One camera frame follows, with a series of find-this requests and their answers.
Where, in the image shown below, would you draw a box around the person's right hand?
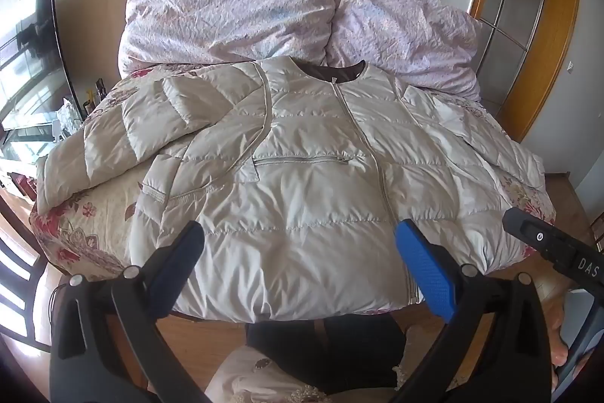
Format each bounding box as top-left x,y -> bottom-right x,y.
547,290 -> 574,385

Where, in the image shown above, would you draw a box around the dark wooden chair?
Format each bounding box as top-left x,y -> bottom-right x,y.
0,195 -> 43,352

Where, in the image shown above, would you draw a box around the flat screen television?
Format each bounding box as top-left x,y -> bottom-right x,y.
0,0 -> 88,132

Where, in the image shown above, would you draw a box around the wooden door frame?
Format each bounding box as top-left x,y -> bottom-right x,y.
469,0 -> 582,144

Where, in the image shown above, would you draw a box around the lilac pillow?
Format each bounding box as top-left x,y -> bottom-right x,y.
117,0 -> 341,76
325,0 -> 484,102

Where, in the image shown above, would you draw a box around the clear plastic bag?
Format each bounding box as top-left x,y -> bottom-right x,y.
47,101 -> 86,144

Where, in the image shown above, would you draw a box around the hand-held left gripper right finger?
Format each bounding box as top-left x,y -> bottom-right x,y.
394,219 -> 553,403

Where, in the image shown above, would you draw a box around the beige down jacket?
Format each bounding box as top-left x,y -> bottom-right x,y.
35,56 -> 548,323

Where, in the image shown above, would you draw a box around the person's cream lace top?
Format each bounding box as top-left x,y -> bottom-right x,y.
208,344 -> 411,403

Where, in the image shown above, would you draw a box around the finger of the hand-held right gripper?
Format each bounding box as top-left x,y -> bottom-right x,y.
501,207 -> 604,290

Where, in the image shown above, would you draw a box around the person's black pants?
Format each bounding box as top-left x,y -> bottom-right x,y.
245,315 -> 407,394

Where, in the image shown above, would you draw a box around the floral bed sheet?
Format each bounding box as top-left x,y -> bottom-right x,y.
28,63 -> 558,323

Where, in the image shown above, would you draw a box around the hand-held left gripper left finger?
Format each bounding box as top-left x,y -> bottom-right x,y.
49,220 -> 213,403

